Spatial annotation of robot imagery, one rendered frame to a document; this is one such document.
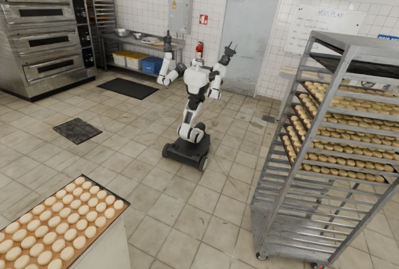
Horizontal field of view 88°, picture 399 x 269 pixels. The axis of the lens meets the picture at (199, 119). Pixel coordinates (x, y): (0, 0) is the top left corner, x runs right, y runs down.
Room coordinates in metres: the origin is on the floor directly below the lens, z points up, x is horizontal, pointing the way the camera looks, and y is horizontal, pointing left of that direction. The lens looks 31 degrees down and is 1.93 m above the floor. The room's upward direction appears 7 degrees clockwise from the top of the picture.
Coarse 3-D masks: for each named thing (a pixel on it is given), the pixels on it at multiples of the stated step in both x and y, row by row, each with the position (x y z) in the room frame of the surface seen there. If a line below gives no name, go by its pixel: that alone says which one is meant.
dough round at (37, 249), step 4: (36, 244) 0.45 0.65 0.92; (40, 244) 0.45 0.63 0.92; (32, 248) 0.43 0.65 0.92; (36, 248) 0.43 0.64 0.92; (40, 248) 0.44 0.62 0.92; (44, 248) 0.44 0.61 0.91; (32, 252) 0.42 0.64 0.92; (36, 252) 0.42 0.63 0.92; (40, 252) 0.42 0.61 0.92; (32, 256) 0.41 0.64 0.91; (36, 256) 0.41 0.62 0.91
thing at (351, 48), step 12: (348, 48) 0.96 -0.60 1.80; (348, 60) 0.95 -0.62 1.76; (336, 72) 0.96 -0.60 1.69; (336, 84) 0.95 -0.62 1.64; (324, 96) 0.97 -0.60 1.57; (324, 108) 0.95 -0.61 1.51; (312, 132) 0.95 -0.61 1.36; (300, 156) 0.95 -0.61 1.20; (288, 180) 0.95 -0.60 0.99; (276, 204) 0.96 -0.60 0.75; (264, 228) 0.97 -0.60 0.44
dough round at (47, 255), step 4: (44, 252) 0.42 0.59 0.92; (48, 252) 0.42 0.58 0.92; (40, 256) 0.41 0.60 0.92; (44, 256) 0.41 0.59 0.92; (48, 256) 0.41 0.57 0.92; (52, 256) 0.42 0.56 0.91; (40, 260) 0.39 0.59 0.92; (44, 260) 0.39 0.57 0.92; (48, 260) 0.40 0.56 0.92; (40, 264) 0.38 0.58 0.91; (44, 264) 0.39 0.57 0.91
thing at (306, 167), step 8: (288, 144) 1.25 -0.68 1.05; (288, 152) 1.18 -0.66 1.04; (304, 168) 1.02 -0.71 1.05; (312, 168) 1.02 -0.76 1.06; (320, 168) 1.05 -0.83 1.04; (328, 168) 1.06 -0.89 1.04; (336, 168) 1.06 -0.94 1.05; (344, 176) 0.99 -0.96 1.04; (352, 176) 0.99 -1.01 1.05; (360, 176) 0.99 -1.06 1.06; (368, 176) 1.00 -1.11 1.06; (376, 176) 1.01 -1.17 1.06
